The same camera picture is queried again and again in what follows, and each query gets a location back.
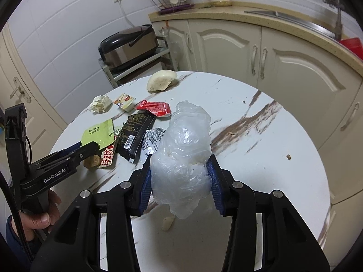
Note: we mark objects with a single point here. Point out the red basin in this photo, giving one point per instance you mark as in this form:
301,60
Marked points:
353,48

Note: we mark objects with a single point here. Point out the rice cooker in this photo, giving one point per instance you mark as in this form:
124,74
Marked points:
127,48

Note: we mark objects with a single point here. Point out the person's left hand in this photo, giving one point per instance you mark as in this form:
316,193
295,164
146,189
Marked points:
42,218

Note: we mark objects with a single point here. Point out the red snack wrapper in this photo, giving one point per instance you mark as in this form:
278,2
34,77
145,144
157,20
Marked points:
153,108

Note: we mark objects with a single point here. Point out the steel sink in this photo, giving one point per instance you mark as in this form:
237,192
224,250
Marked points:
283,17

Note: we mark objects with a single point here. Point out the brown food lump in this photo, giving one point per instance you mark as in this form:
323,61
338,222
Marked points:
92,163

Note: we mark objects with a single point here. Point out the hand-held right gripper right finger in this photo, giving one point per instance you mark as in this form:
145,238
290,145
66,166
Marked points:
215,181

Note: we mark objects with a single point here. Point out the thin clear plastic bag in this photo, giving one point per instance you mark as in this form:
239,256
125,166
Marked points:
174,51

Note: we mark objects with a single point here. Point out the black snack wrapper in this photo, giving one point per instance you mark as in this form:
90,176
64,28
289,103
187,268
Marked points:
134,136

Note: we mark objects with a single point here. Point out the grey shelf rack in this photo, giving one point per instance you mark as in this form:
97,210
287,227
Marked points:
133,70

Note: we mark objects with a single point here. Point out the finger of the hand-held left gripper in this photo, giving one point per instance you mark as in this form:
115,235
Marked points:
72,148
88,150

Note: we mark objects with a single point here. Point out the green packet checkered edge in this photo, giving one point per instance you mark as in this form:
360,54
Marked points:
97,131

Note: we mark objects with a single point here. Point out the small sauce packet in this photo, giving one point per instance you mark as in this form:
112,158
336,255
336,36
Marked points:
124,102

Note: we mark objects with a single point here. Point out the white food piece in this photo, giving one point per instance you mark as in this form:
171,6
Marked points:
168,223

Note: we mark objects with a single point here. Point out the metal faucet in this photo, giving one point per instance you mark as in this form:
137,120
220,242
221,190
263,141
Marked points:
337,19

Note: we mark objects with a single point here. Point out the cream door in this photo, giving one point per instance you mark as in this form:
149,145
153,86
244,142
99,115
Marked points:
37,110

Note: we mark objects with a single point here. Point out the beige countertop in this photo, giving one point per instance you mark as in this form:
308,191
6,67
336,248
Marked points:
227,11

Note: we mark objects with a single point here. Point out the steamed bun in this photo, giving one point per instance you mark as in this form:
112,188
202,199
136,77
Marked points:
161,80

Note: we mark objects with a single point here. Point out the paper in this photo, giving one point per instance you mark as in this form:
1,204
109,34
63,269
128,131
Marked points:
100,103

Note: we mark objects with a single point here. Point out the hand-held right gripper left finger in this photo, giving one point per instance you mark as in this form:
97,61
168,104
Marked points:
146,184

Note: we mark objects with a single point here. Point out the grey white snack packet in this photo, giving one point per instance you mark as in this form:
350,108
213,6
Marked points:
153,140

